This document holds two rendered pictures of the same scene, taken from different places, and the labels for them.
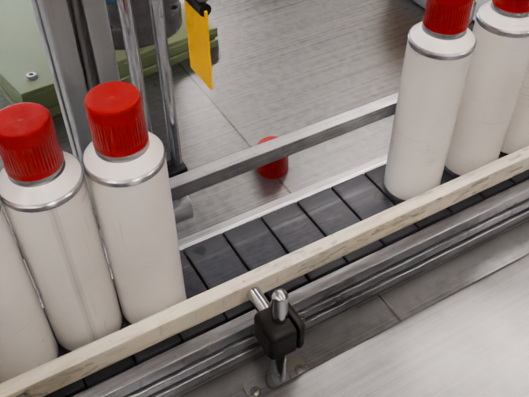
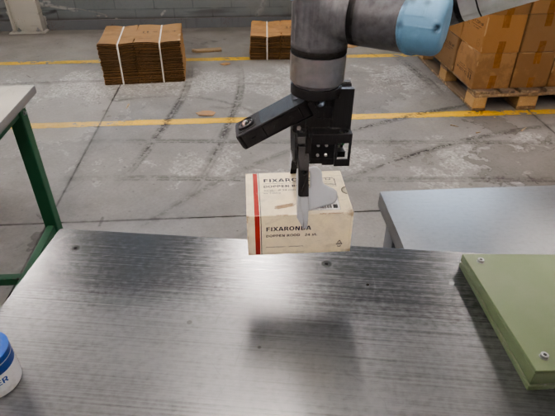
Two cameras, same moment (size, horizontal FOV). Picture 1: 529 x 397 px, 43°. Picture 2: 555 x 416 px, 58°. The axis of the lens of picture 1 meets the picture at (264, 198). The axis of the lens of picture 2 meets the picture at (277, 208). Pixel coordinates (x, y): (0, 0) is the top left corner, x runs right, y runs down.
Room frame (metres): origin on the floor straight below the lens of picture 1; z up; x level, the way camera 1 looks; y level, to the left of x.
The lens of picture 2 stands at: (0.04, 0.31, 1.46)
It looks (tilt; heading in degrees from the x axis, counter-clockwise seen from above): 35 degrees down; 35
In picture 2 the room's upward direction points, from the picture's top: straight up
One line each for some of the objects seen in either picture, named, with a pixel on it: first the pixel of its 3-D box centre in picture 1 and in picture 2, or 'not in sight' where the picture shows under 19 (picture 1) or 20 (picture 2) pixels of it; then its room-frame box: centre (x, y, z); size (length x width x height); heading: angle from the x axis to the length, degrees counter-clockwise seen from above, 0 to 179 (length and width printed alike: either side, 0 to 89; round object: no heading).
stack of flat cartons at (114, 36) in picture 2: not in sight; (144, 53); (2.75, 3.56, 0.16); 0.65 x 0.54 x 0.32; 133
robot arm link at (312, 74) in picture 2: not in sight; (316, 67); (0.61, 0.65, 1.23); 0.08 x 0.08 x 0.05
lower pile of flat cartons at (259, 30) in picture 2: not in sight; (284, 39); (3.89, 2.95, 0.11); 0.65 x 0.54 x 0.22; 126
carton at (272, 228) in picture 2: not in sight; (296, 210); (0.59, 0.67, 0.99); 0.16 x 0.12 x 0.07; 129
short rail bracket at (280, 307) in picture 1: (280, 340); not in sight; (0.27, -0.01, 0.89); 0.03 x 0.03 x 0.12; 30
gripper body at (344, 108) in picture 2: not in sight; (319, 122); (0.61, 0.65, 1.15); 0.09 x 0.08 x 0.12; 129
